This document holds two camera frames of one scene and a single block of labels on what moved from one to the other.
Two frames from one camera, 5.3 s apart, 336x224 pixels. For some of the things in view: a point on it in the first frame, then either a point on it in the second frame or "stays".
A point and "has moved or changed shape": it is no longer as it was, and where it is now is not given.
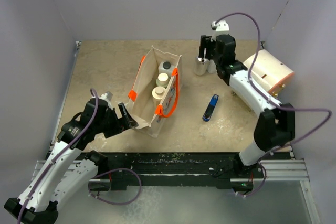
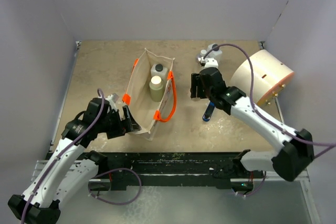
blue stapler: (207, 115) stays
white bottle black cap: (165, 67) -> (158, 70)
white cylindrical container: (271, 72) stays
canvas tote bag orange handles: (154, 94) has moved or changed shape
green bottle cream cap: (163, 80) -> (156, 86)
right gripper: (206, 42) -> (196, 81)
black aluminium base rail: (136, 171) stays
